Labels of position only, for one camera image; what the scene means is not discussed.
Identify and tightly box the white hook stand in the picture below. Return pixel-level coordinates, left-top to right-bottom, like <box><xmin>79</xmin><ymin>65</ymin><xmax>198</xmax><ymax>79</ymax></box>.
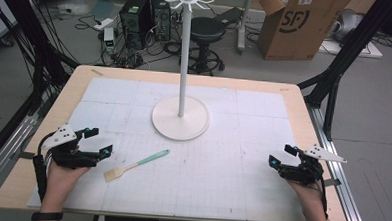
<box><xmin>150</xmin><ymin>0</ymin><xmax>217</xmax><ymax>143</ymax></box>

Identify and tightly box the large black computer tower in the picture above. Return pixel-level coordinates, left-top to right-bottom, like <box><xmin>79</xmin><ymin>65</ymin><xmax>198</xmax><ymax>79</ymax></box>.
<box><xmin>117</xmin><ymin>0</ymin><xmax>157</xmax><ymax>52</ymax></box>

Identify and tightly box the aluminium rail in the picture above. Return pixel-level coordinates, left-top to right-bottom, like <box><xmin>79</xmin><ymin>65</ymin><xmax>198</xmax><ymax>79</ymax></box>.
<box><xmin>302</xmin><ymin>104</ymin><xmax>374</xmax><ymax>221</ymax></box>
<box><xmin>0</xmin><ymin>110</ymin><xmax>42</xmax><ymax>203</ymax></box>

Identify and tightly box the slim black computer tower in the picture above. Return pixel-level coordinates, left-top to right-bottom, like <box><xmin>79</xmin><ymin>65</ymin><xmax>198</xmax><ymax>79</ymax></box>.
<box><xmin>149</xmin><ymin>0</ymin><xmax>174</xmax><ymax>43</ymax></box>

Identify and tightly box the white grid mat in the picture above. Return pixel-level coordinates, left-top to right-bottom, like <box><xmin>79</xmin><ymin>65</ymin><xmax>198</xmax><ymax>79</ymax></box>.
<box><xmin>25</xmin><ymin>73</ymin><xmax>314</xmax><ymax>221</ymax></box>

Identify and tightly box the white pole stand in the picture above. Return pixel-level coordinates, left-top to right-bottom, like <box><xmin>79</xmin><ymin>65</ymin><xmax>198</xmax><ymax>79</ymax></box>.
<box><xmin>235</xmin><ymin>0</ymin><xmax>256</xmax><ymax>56</ymax></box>

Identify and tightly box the person's left hand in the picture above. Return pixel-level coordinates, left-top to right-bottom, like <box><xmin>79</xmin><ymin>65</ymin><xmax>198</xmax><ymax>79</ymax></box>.
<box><xmin>42</xmin><ymin>157</ymin><xmax>92</xmax><ymax>204</ymax></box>

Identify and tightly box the white flat board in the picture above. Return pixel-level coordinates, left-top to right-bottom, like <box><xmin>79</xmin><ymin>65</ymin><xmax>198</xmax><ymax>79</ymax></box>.
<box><xmin>317</xmin><ymin>38</ymin><xmax>384</xmax><ymax>60</ymax></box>

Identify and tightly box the white device with green display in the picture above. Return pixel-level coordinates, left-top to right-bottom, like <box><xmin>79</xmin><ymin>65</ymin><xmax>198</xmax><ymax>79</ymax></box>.
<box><xmin>102</xmin><ymin>26</ymin><xmax>118</xmax><ymax>50</ymax></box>

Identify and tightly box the bundle of floor cables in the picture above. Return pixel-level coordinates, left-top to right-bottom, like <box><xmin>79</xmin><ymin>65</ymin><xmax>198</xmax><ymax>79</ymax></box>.
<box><xmin>73</xmin><ymin>13</ymin><xmax>189</xmax><ymax>72</ymax></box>

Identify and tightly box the grey white appliance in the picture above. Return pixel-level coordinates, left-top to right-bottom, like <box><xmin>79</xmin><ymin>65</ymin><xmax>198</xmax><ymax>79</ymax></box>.
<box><xmin>329</xmin><ymin>7</ymin><xmax>366</xmax><ymax>45</ymax></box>

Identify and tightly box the white power strip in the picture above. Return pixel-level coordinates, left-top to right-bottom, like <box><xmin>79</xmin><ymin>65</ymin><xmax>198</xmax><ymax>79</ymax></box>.
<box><xmin>92</xmin><ymin>16</ymin><xmax>115</xmax><ymax>33</ymax></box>

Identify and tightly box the black metal frame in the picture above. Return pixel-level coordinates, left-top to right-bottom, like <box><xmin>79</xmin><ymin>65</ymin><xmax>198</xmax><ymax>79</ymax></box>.
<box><xmin>0</xmin><ymin>0</ymin><xmax>86</xmax><ymax>176</ymax></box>
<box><xmin>295</xmin><ymin>0</ymin><xmax>392</xmax><ymax>144</ymax></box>

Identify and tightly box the black round stool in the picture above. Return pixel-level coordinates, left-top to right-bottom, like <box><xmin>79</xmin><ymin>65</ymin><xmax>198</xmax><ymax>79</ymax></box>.
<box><xmin>187</xmin><ymin>15</ymin><xmax>229</xmax><ymax>78</ymax></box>

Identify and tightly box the black flat case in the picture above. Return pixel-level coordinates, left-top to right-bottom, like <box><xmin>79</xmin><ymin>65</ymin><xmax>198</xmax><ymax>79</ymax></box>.
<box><xmin>213</xmin><ymin>5</ymin><xmax>246</xmax><ymax>28</ymax></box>

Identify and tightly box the person's right hand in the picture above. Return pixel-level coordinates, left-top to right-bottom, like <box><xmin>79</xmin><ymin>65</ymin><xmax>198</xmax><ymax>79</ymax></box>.
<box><xmin>285</xmin><ymin>179</ymin><xmax>328</xmax><ymax>211</ymax></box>

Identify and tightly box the black wristband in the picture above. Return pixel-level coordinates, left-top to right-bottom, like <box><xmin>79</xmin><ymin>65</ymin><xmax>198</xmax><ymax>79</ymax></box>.
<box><xmin>30</xmin><ymin>210</ymin><xmax>64</xmax><ymax>221</ymax></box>

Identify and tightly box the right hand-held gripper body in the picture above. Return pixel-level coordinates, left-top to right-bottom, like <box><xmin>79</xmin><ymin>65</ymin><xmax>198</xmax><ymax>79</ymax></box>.
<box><xmin>276</xmin><ymin>141</ymin><xmax>349</xmax><ymax>189</ymax></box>

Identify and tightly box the green handled pastry brush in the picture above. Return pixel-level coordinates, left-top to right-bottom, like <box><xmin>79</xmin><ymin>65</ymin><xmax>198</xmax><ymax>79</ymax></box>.
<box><xmin>103</xmin><ymin>146</ymin><xmax>171</xmax><ymax>186</ymax></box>

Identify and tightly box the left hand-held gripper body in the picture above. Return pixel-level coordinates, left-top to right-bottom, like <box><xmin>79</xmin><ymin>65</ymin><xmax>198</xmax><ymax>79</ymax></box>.
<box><xmin>39</xmin><ymin>122</ymin><xmax>102</xmax><ymax>171</ymax></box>

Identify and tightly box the brown cardboard box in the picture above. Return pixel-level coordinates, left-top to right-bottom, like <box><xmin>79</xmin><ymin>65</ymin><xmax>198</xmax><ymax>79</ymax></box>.
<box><xmin>255</xmin><ymin>0</ymin><xmax>354</xmax><ymax>65</ymax></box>

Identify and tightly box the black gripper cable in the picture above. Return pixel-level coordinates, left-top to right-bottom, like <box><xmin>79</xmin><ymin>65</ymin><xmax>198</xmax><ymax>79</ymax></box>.
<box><xmin>314</xmin><ymin>175</ymin><xmax>331</xmax><ymax>220</ymax></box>
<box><xmin>30</xmin><ymin>131</ymin><xmax>56</xmax><ymax>202</ymax></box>

